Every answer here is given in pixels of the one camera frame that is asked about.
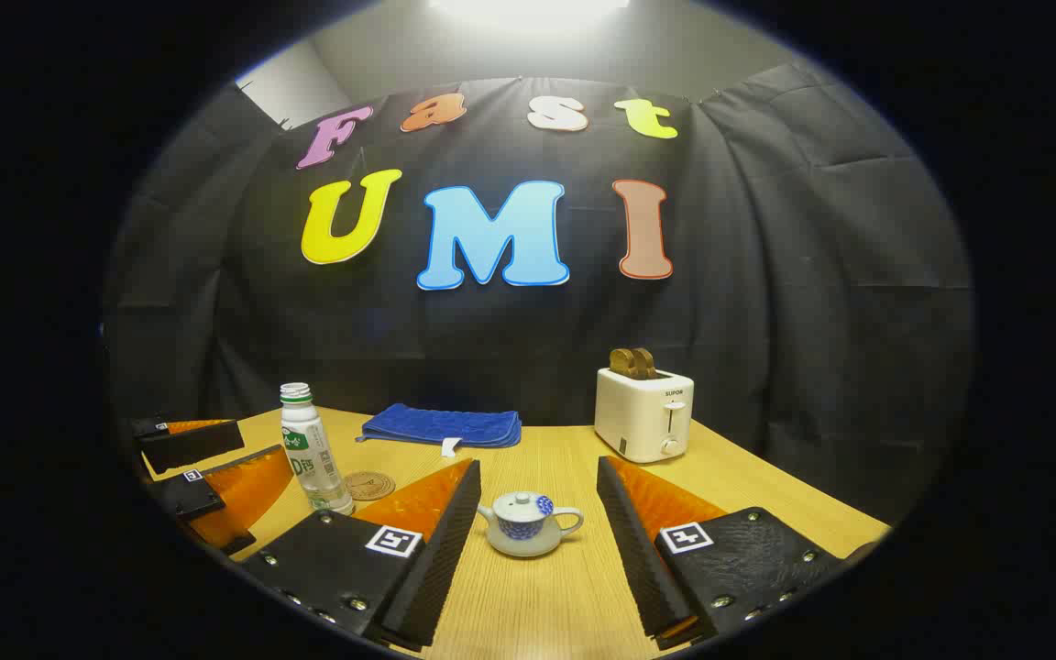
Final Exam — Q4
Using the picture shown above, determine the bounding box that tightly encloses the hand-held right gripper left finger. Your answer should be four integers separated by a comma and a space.
242, 458, 483, 654

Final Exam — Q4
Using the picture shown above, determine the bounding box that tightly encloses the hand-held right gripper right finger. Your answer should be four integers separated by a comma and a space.
596, 456, 845, 650

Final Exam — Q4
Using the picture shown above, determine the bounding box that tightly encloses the round brown coaster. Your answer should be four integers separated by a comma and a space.
343, 471, 397, 501

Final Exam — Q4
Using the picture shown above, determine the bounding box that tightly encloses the clear plastic water bottle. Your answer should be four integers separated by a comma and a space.
280, 382, 355, 514

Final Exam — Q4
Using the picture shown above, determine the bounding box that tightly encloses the folded blue towel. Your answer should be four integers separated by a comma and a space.
356, 403, 523, 459

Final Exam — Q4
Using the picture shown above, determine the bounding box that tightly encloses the white toaster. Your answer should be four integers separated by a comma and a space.
594, 367, 695, 464

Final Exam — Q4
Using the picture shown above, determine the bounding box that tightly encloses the black backdrop cloth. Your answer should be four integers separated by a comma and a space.
102, 64, 978, 523

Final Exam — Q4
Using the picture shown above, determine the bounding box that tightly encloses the ceiling light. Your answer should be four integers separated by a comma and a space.
427, 0, 632, 30

